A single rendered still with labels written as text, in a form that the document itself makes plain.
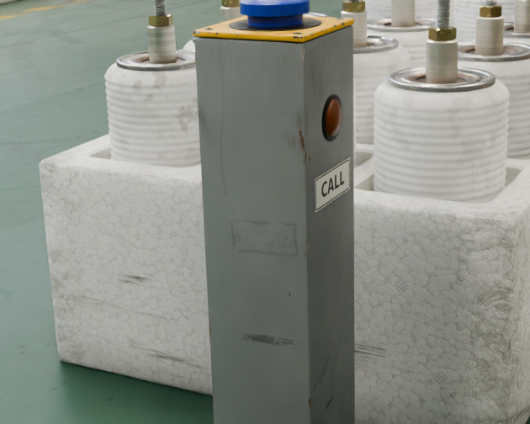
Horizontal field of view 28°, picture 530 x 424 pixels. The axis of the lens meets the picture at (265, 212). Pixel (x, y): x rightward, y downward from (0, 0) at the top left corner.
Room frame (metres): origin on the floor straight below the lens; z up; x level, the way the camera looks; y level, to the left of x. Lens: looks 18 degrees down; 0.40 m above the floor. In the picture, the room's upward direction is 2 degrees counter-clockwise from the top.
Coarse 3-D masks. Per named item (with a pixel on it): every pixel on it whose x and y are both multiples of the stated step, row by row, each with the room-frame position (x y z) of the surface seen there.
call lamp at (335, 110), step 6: (330, 102) 0.59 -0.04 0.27; (336, 102) 0.59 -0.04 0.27; (330, 108) 0.59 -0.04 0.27; (336, 108) 0.59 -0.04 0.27; (330, 114) 0.59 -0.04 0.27; (336, 114) 0.59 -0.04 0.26; (330, 120) 0.59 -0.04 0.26; (336, 120) 0.59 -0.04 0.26; (330, 126) 0.59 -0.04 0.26; (336, 126) 0.59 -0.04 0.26; (330, 132) 0.59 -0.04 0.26; (336, 132) 0.59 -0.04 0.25
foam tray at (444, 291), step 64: (64, 192) 0.81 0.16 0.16; (128, 192) 0.78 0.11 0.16; (192, 192) 0.75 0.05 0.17; (512, 192) 0.70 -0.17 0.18; (64, 256) 0.81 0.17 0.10; (128, 256) 0.78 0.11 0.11; (192, 256) 0.76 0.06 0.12; (384, 256) 0.68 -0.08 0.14; (448, 256) 0.66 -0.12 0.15; (512, 256) 0.64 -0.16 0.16; (64, 320) 0.82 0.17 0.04; (128, 320) 0.79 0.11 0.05; (192, 320) 0.76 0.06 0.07; (384, 320) 0.68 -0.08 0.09; (448, 320) 0.66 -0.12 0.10; (512, 320) 0.64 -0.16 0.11; (192, 384) 0.76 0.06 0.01; (384, 384) 0.68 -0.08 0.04; (448, 384) 0.66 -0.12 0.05; (512, 384) 0.65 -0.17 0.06
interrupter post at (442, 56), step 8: (432, 40) 0.74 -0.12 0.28; (456, 40) 0.74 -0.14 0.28; (432, 48) 0.73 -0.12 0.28; (440, 48) 0.73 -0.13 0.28; (448, 48) 0.73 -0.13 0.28; (456, 48) 0.74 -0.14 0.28; (432, 56) 0.73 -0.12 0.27; (440, 56) 0.73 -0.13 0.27; (448, 56) 0.73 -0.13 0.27; (456, 56) 0.74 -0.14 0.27; (432, 64) 0.73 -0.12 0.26; (440, 64) 0.73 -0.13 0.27; (448, 64) 0.73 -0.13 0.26; (456, 64) 0.74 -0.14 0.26; (432, 72) 0.73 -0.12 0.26; (440, 72) 0.73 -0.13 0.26; (448, 72) 0.73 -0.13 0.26; (456, 72) 0.74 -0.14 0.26; (432, 80) 0.73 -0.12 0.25; (440, 80) 0.73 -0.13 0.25; (448, 80) 0.73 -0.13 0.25; (456, 80) 0.74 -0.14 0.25
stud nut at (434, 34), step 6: (432, 30) 0.74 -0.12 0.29; (438, 30) 0.73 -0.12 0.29; (444, 30) 0.73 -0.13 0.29; (450, 30) 0.73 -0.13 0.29; (456, 30) 0.74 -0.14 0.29; (432, 36) 0.74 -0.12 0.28; (438, 36) 0.73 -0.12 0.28; (444, 36) 0.73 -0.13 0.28; (450, 36) 0.73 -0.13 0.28; (456, 36) 0.74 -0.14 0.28
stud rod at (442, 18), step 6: (438, 0) 0.74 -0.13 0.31; (444, 0) 0.74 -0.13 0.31; (438, 6) 0.74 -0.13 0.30; (444, 6) 0.74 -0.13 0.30; (438, 12) 0.74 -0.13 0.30; (444, 12) 0.74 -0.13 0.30; (438, 18) 0.74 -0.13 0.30; (444, 18) 0.74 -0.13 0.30; (438, 24) 0.74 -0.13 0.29; (444, 24) 0.74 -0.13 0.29
